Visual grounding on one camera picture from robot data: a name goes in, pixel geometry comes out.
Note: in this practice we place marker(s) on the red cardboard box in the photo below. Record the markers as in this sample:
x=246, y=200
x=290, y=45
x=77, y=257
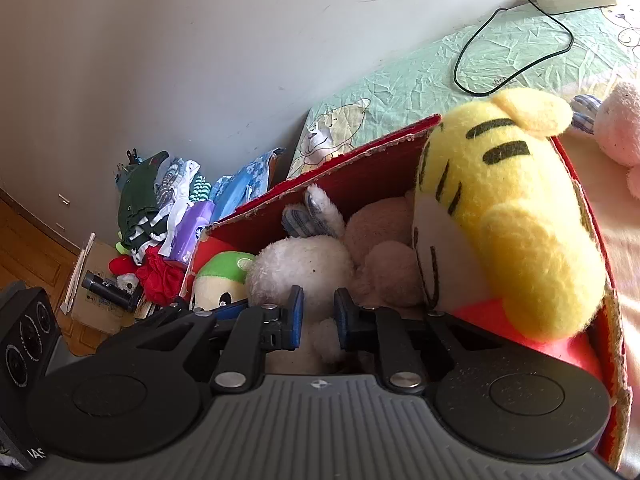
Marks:
x=370, y=170

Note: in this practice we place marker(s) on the black cylindrical device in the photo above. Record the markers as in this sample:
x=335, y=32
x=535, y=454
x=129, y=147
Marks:
x=107, y=287

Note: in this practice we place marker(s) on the striped folded clothes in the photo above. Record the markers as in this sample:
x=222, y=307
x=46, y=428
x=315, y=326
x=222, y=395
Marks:
x=182, y=185

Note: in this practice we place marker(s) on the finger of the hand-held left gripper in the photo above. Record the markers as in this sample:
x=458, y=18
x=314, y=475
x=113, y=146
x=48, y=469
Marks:
x=230, y=308

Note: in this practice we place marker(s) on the green printed bed sheet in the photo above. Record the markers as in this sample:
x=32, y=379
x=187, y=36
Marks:
x=425, y=80

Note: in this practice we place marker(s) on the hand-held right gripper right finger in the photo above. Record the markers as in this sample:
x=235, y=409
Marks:
x=341, y=320

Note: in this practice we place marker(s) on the purple tissue pack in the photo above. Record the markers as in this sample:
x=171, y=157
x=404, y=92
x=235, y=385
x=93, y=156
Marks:
x=192, y=230

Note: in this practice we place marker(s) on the green plush toy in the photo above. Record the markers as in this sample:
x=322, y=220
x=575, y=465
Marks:
x=220, y=280

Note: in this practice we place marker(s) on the white plush toy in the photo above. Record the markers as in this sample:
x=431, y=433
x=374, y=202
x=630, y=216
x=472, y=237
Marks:
x=300, y=265

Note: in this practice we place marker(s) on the red cloth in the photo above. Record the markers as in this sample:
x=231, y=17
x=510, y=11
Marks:
x=160, y=275

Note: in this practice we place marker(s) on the beige plush toy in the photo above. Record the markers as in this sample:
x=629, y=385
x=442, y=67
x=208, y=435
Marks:
x=385, y=245

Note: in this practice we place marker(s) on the pink plush toy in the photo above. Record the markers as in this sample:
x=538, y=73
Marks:
x=620, y=125

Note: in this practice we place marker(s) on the yellow tiger plush toy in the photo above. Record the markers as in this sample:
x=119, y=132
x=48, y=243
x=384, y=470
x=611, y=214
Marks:
x=510, y=210

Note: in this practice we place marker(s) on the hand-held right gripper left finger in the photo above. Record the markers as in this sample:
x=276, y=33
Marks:
x=299, y=317

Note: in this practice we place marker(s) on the brown cardboard box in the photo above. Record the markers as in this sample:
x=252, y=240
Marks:
x=90, y=310

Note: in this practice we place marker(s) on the dark green garment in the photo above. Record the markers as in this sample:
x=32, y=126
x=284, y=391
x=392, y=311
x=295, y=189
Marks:
x=140, y=200

